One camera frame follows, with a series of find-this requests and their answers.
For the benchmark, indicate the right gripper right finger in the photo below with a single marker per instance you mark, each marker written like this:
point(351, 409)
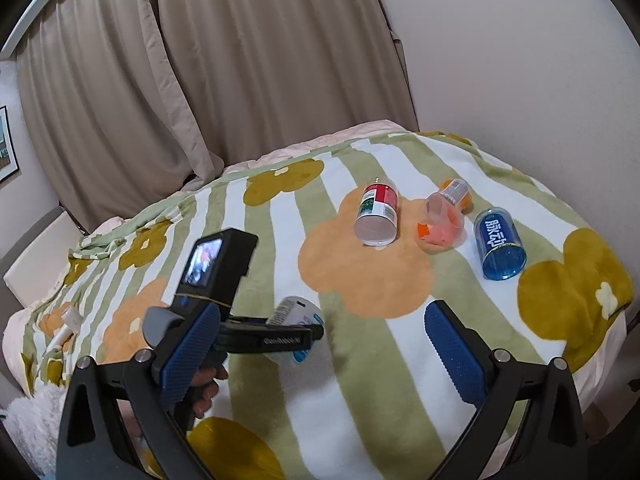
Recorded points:
point(550, 442)

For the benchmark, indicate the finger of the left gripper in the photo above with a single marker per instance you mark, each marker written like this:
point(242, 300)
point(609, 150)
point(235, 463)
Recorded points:
point(244, 335)

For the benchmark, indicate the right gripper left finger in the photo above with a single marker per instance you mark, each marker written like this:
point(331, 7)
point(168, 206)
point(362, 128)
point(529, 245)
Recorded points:
point(94, 443)

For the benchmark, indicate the white blue label cup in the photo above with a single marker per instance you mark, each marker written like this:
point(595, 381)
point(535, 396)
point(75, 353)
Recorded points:
point(294, 310)

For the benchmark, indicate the red green label cup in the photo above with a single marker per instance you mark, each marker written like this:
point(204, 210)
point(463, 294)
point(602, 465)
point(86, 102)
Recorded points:
point(376, 223)

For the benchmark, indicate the blue translucent cup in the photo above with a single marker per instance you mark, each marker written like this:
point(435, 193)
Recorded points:
point(501, 251)

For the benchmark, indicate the orange translucent cup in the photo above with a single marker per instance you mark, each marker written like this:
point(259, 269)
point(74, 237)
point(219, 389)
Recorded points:
point(443, 224)

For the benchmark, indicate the person's left hand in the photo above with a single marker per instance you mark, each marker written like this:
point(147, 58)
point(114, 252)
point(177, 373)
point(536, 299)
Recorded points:
point(205, 381)

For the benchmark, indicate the white fluffy left sleeve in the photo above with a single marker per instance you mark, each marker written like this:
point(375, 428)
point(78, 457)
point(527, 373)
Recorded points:
point(33, 424)

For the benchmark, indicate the white object on blanket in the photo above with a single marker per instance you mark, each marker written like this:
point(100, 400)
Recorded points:
point(71, 324)

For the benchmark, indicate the green striped floral blanket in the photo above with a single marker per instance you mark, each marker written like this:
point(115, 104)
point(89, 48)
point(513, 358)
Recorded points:
point(273, 421)

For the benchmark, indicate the beige curtain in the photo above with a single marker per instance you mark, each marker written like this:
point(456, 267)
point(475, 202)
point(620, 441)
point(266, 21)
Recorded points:
point(127, 100)

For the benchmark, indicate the framed wall picture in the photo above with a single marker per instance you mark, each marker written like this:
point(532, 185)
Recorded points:
point(8, 162)

